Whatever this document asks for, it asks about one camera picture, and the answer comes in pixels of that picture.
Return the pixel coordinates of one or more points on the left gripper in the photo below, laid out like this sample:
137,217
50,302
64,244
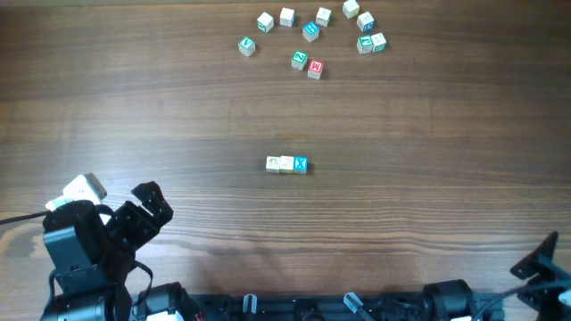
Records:
143,227

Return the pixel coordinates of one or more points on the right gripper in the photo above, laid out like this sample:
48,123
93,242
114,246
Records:
544,252

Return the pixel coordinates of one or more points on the plain block with red drawing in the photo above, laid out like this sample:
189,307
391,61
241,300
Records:
273,164

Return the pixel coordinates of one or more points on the plain block with yellow side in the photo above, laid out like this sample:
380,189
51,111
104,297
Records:
286,164

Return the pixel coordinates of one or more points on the blue letter X block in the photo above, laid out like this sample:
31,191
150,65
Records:
301,164

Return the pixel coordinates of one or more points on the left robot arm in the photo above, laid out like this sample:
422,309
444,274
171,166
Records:
114,302

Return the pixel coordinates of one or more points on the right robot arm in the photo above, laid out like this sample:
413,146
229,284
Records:
455,300

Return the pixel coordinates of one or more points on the green letter V block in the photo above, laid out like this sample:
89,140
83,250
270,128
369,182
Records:
247,46

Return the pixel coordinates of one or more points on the green letter Z block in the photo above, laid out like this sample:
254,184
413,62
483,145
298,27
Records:
299,60

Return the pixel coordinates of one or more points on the red letter M block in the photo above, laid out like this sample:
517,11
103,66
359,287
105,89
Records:
315,69

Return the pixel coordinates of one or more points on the plain wooden block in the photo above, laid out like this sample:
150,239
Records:
287,17

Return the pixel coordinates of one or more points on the blue letter H block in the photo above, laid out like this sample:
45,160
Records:
310,31

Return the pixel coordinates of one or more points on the plain block with green side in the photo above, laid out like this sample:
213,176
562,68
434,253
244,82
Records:
323,16

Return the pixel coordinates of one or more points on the green letter J block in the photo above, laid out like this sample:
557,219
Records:
365,44

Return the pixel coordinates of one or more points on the block with green drawing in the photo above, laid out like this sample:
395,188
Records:
379,42

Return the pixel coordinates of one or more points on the block with blue side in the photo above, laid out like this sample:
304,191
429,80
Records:
365,22

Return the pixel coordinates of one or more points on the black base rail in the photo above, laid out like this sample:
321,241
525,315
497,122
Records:
397,306

